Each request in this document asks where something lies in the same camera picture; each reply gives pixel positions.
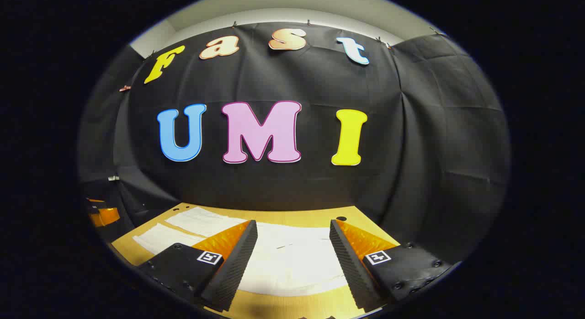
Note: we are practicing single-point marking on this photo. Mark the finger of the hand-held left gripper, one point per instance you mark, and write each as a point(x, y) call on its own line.
point(106, 215)

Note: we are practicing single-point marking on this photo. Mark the white jeans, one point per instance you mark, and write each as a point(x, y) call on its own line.
point(292, 259)

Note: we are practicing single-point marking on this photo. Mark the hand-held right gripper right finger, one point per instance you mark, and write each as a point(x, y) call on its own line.
point(349, 264)

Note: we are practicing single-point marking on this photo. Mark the black backdrop cloth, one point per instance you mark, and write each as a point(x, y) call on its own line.
point(283, 77)

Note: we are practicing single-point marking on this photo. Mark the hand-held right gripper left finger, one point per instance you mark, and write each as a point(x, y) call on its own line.
point(235, 264)

